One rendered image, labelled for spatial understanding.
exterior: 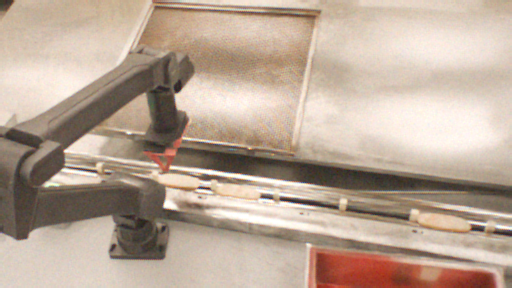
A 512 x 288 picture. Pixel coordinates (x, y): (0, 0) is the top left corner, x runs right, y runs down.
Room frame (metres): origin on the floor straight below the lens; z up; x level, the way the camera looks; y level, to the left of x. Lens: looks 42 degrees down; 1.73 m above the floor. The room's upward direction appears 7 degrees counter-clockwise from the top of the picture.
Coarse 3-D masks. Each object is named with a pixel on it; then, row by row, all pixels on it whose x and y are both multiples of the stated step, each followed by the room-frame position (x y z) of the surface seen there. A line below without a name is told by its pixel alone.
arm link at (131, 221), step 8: (120, 176) 0.74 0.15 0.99; (128, 176) 0.74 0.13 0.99; (136, 176) 0.74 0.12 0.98; (136, 184) 0.71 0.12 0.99; (112, 216) 0.70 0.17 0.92; (120, 216) 0.68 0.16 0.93; (128, 216) 0.68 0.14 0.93; (136, 216) 0.68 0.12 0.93; (120, 224) 0.69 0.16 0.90; (128, 224) 0.68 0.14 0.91; (136, 224) 0.67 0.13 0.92
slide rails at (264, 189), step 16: (80, 160) 0.95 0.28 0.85; (96, 160) 0.94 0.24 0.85; (96, 176) 0.89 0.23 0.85; (192, 176) 0.85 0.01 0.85; (208, 192) 0.79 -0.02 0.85; (272, 192) 0.77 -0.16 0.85; (288, 192) 0.77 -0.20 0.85; (304, 192) 0.76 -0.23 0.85; (304, 208) 0.72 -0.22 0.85; (320, 208) 0.71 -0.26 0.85; (368, 208) 0.70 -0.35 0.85; (384, 208) 0.69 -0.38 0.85; (400, 208) 0.68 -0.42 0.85; (416, 208) 0.68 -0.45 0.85; (416, 224) 0.64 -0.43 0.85; (480, 224) 0.62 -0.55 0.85; (496, 224) 0.62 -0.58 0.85
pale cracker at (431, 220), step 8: (424, 216) 0.65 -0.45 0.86; (432, 216) 0.65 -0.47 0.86; (440, 216) 0.65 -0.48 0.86; (448, 216) 0.64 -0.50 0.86; (424, 224) 0.63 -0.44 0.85; (432, 224) 0.63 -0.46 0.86; (440, 224) 0.63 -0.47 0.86; (448, 224) 0.62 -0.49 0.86; (456, 224) 0.62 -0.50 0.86; (464, 224) 0.62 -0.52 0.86
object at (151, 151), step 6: (144, 150) 0.79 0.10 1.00; (150, 150) 0.79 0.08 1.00; (156, 150) 0.79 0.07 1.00; (162, 150) 0.78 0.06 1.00; (168, 150) 0.79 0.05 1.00; (174, 150) 0.79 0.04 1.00; (150, 156) 0.80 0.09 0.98; (156, 156) 0.81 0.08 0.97; (168, 156) 0.78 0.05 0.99; (174, 156) 0.79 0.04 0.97; (156, 162) 0.80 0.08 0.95; (162, 162) 0.81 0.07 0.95; (168, 162) 0.79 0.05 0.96; (162, 168) 0.80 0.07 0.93; (168, 168) 0.80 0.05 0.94
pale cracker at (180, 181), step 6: (168, 174) 0.86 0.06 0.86; (174, 174) 0.85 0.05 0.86; (162, 180) 0.84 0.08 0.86; (168, 180) 0.84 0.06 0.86; (174, 180) 0.83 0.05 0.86; (180, 180) 0.83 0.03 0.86; (186, 180) 0.83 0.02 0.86; (192, 180) 0.83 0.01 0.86; (198, 180) 0.83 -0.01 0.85; (174, 186) 0.82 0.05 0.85; (180, 186) 0.82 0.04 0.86; (186, 186) 0.81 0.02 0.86; (192, 186) 0.81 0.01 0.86; (198, 186) 0.81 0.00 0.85
